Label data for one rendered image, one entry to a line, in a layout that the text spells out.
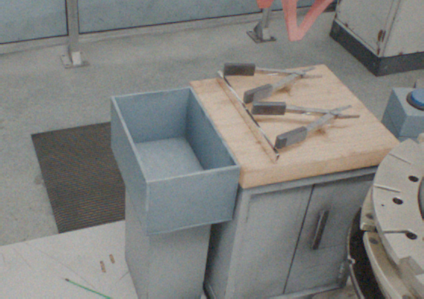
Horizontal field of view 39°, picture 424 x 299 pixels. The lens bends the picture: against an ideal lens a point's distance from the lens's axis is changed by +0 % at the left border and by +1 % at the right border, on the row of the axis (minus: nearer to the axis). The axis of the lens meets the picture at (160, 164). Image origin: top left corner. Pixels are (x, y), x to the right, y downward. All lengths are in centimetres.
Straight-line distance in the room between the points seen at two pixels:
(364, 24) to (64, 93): 147
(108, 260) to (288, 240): 29
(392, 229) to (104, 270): 47
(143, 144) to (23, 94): 193
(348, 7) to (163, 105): 248
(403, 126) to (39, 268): 56
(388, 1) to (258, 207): 232
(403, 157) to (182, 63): 233
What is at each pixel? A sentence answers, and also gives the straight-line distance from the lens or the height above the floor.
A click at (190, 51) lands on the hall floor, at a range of 304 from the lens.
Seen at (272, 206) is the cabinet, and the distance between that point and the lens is 72.
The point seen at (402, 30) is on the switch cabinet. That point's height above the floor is 24.
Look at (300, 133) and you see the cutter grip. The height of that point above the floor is 109.
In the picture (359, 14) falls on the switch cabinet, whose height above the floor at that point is 22.
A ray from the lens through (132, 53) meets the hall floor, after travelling 300.
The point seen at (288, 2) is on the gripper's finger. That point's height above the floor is 122.
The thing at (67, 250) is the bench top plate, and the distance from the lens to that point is 94.
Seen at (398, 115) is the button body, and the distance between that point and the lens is 89.
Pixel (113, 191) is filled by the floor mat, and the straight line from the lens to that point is 216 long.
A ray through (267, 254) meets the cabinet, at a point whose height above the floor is 90.
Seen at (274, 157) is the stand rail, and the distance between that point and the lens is 66.
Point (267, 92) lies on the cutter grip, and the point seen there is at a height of 109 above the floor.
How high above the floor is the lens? 148
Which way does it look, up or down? 40 degrees down
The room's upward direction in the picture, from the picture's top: 3 degrees clockwise
